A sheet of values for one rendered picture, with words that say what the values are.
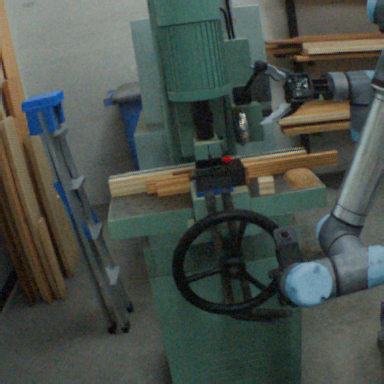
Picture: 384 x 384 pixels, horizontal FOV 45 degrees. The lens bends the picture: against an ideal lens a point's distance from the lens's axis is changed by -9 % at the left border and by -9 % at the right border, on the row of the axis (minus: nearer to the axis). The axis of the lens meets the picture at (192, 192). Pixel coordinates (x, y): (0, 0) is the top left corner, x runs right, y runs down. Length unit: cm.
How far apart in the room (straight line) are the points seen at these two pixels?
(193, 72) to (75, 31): 249
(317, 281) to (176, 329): 76
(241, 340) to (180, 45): 90
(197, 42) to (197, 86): 12
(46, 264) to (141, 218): 146
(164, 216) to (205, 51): 45
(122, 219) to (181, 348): 47
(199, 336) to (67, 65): 266
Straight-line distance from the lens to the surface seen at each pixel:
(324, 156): 152
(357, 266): 86
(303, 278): 82
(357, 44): 344
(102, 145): 384
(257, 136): 162
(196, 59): 131
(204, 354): 158
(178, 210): 132
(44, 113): 206
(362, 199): 94
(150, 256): 138
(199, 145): 139
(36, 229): 267
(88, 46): 372
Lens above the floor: 141
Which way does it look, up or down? 21 degrees down
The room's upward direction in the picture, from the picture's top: 8 degrees counter-clockwise
